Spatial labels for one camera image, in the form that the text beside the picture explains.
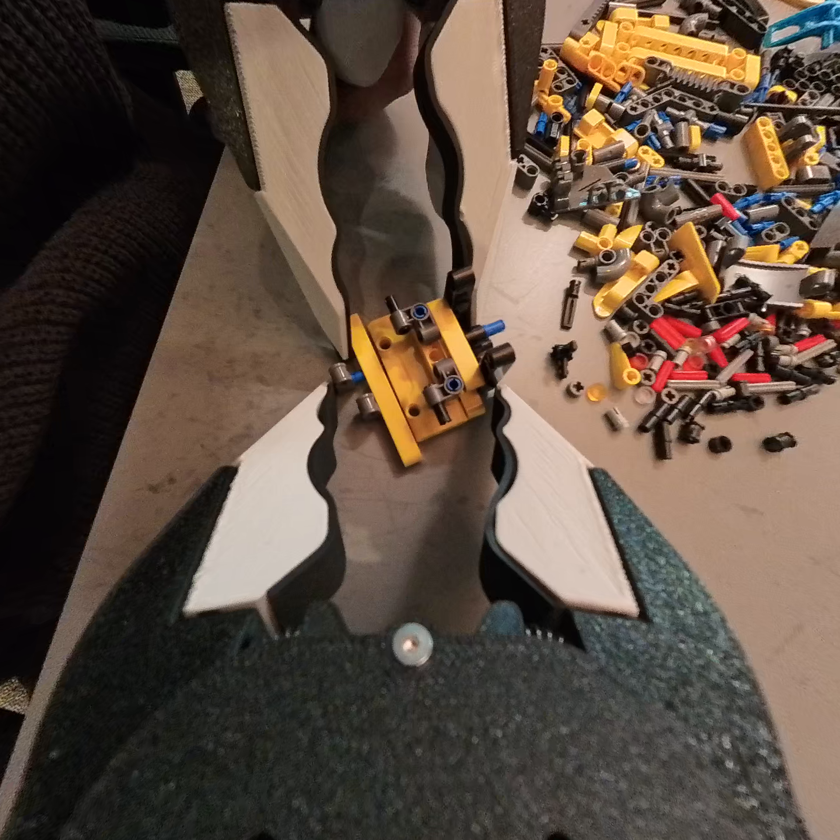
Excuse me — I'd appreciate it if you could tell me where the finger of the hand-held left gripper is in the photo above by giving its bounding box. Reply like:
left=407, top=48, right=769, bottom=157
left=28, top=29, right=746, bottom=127
left=225, top=2, right=355, bottom=358
left=416, top=0, right=522, bottom=322

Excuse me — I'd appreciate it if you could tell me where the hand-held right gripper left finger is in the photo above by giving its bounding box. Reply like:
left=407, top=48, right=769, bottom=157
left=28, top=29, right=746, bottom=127
left=182, top=384, right=347, bottom=637

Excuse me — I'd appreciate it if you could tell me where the yellow toy brick frame assembly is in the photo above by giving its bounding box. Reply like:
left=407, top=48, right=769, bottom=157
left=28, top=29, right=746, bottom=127
left=366, top=266, right=516, bottom=442

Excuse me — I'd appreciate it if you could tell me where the person's dark knit sweater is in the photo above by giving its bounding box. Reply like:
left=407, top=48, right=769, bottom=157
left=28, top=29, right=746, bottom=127
left=0, top=0, right=224, bottom=664

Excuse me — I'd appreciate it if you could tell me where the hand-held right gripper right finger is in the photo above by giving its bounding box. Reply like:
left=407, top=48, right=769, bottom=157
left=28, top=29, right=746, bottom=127
left=479, top=386, right=643, bottom=631

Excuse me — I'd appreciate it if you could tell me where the yellow toy beam with pins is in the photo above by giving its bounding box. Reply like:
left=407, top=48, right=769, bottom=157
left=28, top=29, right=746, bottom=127
left=328, top=314, right=425, bottom=468

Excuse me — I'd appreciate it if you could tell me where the person's left hand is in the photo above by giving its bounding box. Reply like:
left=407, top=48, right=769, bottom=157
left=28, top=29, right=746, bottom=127
left=331, top=13, right=426, bottom=127

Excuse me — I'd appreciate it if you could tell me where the pile of toy building parts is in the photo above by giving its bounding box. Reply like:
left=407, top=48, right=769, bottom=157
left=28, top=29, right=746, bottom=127
left=512, top=0, right=840, bottom=460

